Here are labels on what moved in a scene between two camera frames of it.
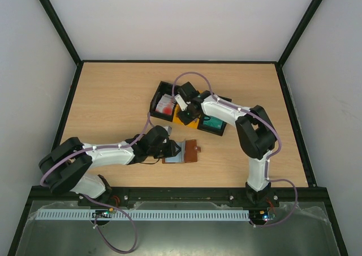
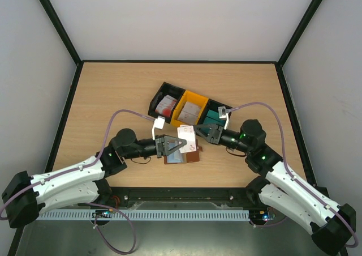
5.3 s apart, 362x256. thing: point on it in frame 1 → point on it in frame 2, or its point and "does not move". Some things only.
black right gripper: (185, 116) → (214, 133)
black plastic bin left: (162, 105) does not move
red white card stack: (165, 105) does not move
